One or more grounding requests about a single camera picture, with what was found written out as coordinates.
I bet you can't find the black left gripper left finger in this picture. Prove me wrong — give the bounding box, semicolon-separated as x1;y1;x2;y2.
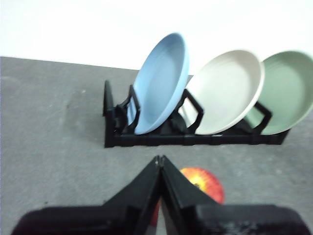
11;155;161;235

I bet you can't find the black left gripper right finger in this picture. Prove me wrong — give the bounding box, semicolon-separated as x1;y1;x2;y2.
160;155;313;235

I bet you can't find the black plate rack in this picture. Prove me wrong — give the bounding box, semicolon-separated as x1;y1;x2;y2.
102;74;291;149

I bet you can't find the red apple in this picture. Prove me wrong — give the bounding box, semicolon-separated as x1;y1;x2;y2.
149;167;225;227

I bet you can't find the pale yellow plate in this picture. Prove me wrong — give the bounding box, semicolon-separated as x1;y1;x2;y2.
178;50;266;135

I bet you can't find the green plate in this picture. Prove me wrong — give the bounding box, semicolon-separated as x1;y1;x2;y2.
244;50;313;135

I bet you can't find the blue plate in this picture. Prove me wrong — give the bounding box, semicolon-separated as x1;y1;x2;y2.
133;31;191;135

